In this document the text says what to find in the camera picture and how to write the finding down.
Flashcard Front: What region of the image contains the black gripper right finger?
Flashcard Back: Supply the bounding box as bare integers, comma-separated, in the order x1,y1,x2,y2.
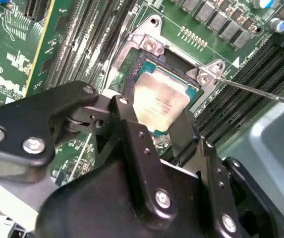
169,110,279,238

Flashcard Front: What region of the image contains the silver CPU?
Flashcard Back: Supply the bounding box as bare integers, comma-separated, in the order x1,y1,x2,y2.
131,59,198,136

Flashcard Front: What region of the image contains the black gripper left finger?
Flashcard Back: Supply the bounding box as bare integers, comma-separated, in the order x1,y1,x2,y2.
0,79,179,224

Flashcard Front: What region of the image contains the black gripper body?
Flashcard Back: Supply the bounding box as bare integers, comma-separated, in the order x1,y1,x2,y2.
35,158,216,238

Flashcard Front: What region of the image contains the thin metal locking lever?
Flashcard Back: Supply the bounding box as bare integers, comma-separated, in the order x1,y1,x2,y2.
215,76,284,107

